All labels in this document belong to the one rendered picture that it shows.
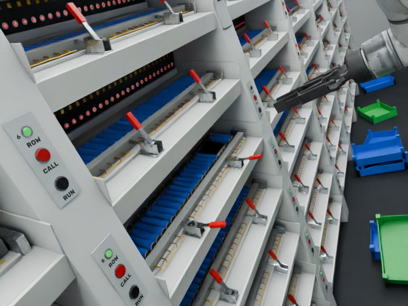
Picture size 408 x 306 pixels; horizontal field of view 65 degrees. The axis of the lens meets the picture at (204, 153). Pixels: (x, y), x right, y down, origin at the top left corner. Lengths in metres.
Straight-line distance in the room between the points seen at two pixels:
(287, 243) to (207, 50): 0.70
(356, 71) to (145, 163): 0.51
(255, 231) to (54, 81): 0.68
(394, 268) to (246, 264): 1.01
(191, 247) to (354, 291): 1.18
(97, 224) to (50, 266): 0.08
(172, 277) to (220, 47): 0.64
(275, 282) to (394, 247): 0.84
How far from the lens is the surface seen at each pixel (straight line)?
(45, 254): 0.47
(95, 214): 0.48
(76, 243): 0.47
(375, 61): 0.80
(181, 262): 0.65
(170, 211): 0.73
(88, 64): 0.54
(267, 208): 1.03
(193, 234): 0.69
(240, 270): 0.87
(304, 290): 1.31
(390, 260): 1.78
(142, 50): 0.64
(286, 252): 1.16
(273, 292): 1.06
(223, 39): 0.96
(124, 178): 0.56
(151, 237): 0.68
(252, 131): 1.03
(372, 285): 1.75
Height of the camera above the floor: 1.31
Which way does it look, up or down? 20 degrees down
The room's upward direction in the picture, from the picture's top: 25 degrees counter-clockwise
